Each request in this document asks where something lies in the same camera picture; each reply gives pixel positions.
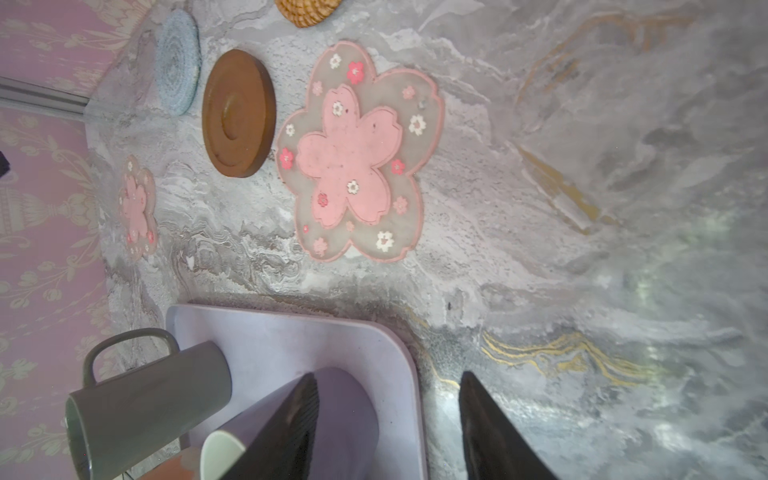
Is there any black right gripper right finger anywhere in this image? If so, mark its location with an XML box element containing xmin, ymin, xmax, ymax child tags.
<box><xmin>459</xmin><ymin>371</ymin><xmax>556</xmax><ymax>480</ymax></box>

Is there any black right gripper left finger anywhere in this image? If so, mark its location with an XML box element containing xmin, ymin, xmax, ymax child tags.
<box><xmin>223</xmin><ymin>373</ymin><xmax>320</xmax><ymax>479</ymax></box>

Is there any pink flower silicone coaster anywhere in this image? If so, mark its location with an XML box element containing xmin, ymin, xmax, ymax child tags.
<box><xmin>276</xmin><ymin>41</ymin><xmax>445</xmax><ymax>263</ymax></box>

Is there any brown wooden round coaster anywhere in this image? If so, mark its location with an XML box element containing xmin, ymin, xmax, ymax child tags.
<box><xmin>202</xmin><ymin>49</ymin><xmax>277</xmax><ymax>178</ymax></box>

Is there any blue woven round coaster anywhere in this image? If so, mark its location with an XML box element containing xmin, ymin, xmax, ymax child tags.
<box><xmin>155</xmin><ymin>9</ymin><xmax>201</xmax><ymax>116</ymax></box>

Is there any woven rattan round coaster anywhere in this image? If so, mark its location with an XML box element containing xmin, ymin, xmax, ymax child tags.
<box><xmin>275</xmin><ymin>0</ymin><xmax>341</xmax><ymax>28</ymax></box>

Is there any lavender mug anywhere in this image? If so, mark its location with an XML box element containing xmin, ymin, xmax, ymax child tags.
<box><xmin>200</xmin><ymin>368</ymin><xmax>379</xmax><ymax>479</ymax></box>

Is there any lavender silicone tray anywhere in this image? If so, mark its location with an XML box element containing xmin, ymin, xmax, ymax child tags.
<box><xmin>166</xmin><ymin>304</ymin><xmax>428</xmax><ymax>479</ymax></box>

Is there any grey mug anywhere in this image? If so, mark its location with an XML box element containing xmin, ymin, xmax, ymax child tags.
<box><xmin>65</xmin><ymin>328</ymin><xmax>233</xmax><ymax>479</ymax></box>

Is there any aluminium frame post left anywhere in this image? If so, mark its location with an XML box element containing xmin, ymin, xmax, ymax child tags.
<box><xmin>0</xmin><ymin>77</ymin><xmax>89</xmax><ymax>121</ymax></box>

